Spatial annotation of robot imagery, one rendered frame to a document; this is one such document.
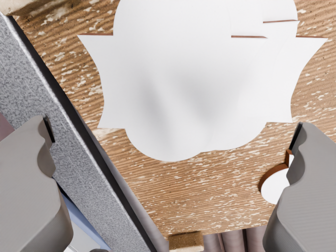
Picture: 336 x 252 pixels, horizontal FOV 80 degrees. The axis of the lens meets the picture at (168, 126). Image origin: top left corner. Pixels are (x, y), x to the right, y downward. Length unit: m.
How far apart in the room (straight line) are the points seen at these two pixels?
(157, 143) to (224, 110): 0.06
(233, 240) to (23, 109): 0.42
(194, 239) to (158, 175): 0.15
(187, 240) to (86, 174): 0.20
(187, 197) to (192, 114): 0.19
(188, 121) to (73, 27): 0.13
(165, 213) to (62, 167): 0.18
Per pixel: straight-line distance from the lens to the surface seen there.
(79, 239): 0.58
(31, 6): 0.21
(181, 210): 0.35
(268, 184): 0.31
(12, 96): 0.31
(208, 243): 0.48
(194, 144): 0.18
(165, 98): 0.15
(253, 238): 0.48
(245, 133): 0.20
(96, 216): 0.43
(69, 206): 0.53
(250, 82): 0.17
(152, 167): 0.28
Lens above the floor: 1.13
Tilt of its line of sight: 57 degrees down
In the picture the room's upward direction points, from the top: 176 degrees counter-clockwise
